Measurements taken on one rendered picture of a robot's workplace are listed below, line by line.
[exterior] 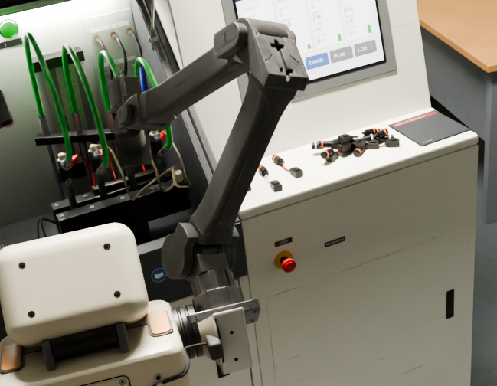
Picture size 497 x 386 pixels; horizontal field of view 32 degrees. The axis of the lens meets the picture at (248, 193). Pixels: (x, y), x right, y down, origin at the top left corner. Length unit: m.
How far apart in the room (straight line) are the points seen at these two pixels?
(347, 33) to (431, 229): 0.58
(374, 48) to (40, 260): 1.37
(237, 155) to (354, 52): 1.10
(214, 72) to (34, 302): 0.46
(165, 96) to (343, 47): 0.93
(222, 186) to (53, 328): 0.34
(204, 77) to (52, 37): 0.99
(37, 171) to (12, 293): 1.21
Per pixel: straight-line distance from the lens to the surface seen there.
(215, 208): 1.37
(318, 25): 2.32
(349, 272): 2.32
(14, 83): 2.36
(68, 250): 1.28
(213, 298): 1.37
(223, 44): 1.31
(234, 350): 1.37
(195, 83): 1.43
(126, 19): 2.37
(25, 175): 2.46
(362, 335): 2.47
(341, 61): 2.35
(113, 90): 1.70
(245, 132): 1.30
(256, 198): 2.10
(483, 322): 3.26
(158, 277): 2.07
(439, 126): 2.39
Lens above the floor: 2.04
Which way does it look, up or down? 30 degrees down
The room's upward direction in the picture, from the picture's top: 7 degrees counter-clockwise
